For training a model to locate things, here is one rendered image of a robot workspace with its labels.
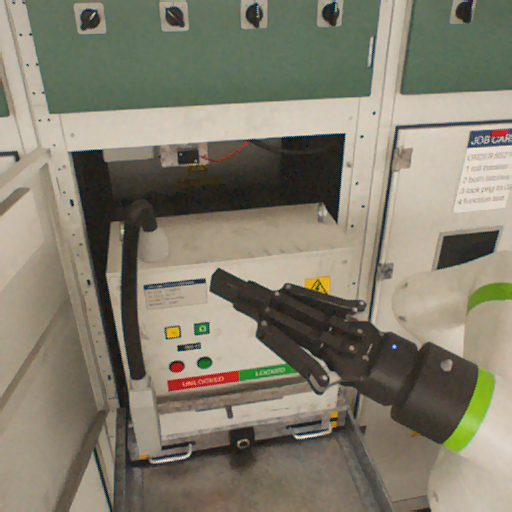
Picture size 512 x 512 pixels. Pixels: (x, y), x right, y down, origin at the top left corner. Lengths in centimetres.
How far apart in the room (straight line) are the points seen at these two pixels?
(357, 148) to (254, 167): 68
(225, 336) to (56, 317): 36
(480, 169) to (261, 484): 90
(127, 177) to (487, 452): 144
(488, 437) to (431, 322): 49
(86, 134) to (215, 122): 25
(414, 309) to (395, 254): 33
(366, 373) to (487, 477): 16
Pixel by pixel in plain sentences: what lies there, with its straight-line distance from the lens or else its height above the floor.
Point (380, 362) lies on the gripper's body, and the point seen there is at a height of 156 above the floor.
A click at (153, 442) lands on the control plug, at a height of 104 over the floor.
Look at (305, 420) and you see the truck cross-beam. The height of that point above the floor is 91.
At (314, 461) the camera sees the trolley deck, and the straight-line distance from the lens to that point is 133.
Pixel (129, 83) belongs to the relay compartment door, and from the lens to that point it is 101.
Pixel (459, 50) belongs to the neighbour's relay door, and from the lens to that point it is 118.
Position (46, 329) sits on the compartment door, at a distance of 114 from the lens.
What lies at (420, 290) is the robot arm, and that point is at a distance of 100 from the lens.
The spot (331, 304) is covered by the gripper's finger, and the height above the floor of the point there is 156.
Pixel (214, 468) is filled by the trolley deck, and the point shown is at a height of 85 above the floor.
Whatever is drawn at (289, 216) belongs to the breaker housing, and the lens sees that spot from 116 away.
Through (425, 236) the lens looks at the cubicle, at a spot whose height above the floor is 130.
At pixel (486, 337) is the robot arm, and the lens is 82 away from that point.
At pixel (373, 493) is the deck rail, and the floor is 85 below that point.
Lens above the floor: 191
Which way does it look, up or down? 32 degrees down
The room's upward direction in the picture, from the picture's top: straight up
